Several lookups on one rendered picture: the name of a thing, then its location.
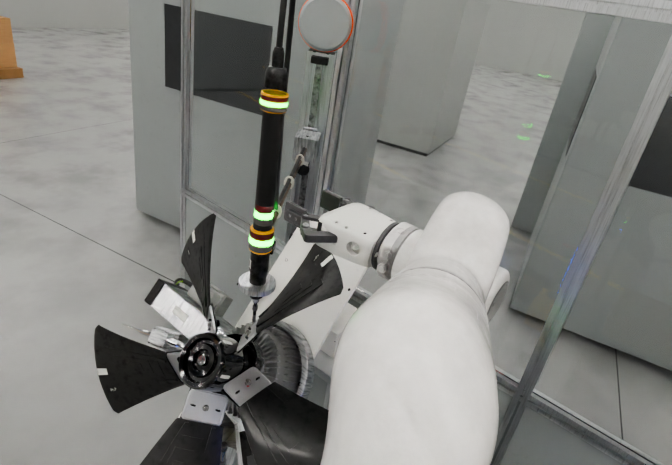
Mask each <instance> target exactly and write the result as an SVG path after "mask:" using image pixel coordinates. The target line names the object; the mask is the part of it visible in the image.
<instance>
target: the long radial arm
mask: <svg viewBox="0 0 672 465"><path fill-rule="evenodd" d="M187 293H188V291H185V290H182V289H179V288H177V287H174V286H171V285H168V284H165V285H164V287H163V288H162V290H161V291H160V293H159V294H158V296H157V297H156V299H155V300H154V302H153V303H152V305H151V307H153V308H154V309H155V310H156V311H157V312H158V313H159V314H161V315H162V316H163V317H164V318H165V319H166V320H167V321H169V322H170V323H171V324H172V325H173V326H174V327H175V328H176V329H178V330H179V331H180V332H181V333H182V334H183V335H185V336H186V337H187V338H188V339H189V340H190V339H191V338H192V337H193V336H195V335H196V334H198V333H202V332H209V331H207V329H208V327H207V323H208V322H207V321H206V318H204V317H203V311H202V307H201V306H200V305H198V304H197V303H196V302H195V301H193V300H192V299H191V298H190V297H188V295H187ZM215 318H216V320H219V322H220V326H219V327H217V328H218V331H217V334H220V335H224V336H226V335H228V334H227V333H230V334H232V332H231V330H234V331H236V328H235V327H234V326H232V325H231V324H230V323H229V322H227V321H226V320H225V319H223V318H222V317H218V316H215Z"/></svg>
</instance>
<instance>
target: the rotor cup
mask: <svg viewBox="0 0 672 465"><path fill-rule="evenodd" d="M241 336H242V335H241V334H229V335H226V336H224V335H220V334H216V333H212V332H202V333H198V334H196V335H195V336H193V337H192V338H191V339H190V340H189V341H188V342H187V343H186V344H185V346H184V347H183V349H182V352H181V354H180V358H179V374H180V377H181V379H182V381H183V383H184V384H185V385H186V386H188V387H189V388H191V389H193V390H199V391H210V392H214V393H218V394H222V395H224V394H223V393H222V392H221V390H222V389H223V387H224V385H225V384H226V383H228V382H229V381H231V380H232V379H234V378H235V377H237V376H238V375H240V374H242V373H243V372H245V371H246V370H248V369H249V368H251V367H255V368H257V369H258V370H259V371H260V369H261V356H260V351H259V349H258V347H257V345H256V343H255V342H250V343H249V344H248V345H247V346H246V347H245V348H244V349H243V350H242V351H241V352H240V353H239V354H238V353H237V347H238V344H239V341H240V339H241ZM223 340H225V341H229V342H231V343H232V344H233V345H231V344H227V343H224V342H223ZM201 355H204V356H205V357H206V361H205V363H204V364H203V365H199V364H198V362H197V360H198V358H199V356H201ZM221 375H227V376H230V378H229V379H224V378H220V377H221Z"/></svg>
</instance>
